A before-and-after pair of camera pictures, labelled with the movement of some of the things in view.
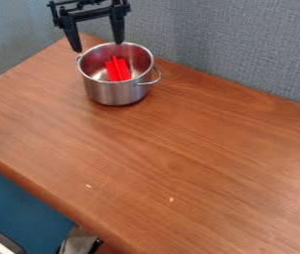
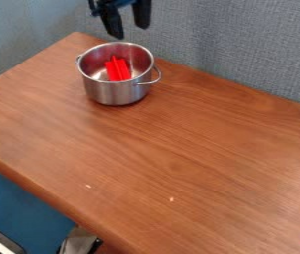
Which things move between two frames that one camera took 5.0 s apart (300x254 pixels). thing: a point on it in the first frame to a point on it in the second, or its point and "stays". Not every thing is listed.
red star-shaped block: [118, 69] stays
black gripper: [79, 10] to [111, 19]
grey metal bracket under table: [79, 242] stays
